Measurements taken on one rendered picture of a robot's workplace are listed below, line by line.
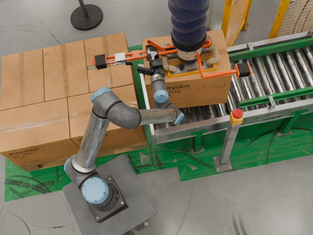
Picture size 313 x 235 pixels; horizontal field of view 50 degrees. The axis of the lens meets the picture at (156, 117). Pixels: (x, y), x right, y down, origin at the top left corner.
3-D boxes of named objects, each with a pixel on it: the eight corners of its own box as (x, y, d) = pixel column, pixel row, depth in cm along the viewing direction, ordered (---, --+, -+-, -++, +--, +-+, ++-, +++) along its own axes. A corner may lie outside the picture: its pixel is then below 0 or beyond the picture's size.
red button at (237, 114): (240, 110, 225) (241, 107, 221) (243, 119, 222) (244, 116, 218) (230, 112, 225) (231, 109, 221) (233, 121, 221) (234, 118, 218)
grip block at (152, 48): (157, 48, 230) (156, 43, 225) (159, 59, 226) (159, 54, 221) (145, 50, 230) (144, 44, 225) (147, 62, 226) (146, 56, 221)
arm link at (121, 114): (130, 118, 159) (188, 113, 217) (113, 101, 163) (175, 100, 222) (117, 135, 163) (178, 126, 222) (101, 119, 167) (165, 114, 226)
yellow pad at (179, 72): (213, 58, 235) (214, 54, 230) (216, 70, 230) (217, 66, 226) (166, 66, 235) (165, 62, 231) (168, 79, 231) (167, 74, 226)
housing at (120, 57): (125, 55, 230) (124, 51, 226) (126, 63, 227) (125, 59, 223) (115, 57, 230) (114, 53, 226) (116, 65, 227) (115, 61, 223)
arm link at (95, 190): (99, 211, 208) (91, 208, 192) (83, 191, 214) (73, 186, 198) (118, 195, 211) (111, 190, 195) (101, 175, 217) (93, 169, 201)
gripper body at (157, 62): (161, 64, 225) (165, 78, 220) (148, 66, 225) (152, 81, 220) (160, 57, 219) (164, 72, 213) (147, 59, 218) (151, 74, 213)
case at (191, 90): (218, 61, 281) (222, 29, 245) (226, 103, 263) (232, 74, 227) (147, 69, 283) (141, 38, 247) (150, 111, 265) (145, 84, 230)
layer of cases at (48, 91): (130, 56, 357) (124, 31, 321) (146, 141, 312) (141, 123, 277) (20, 79, 355) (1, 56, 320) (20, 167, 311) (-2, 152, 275)
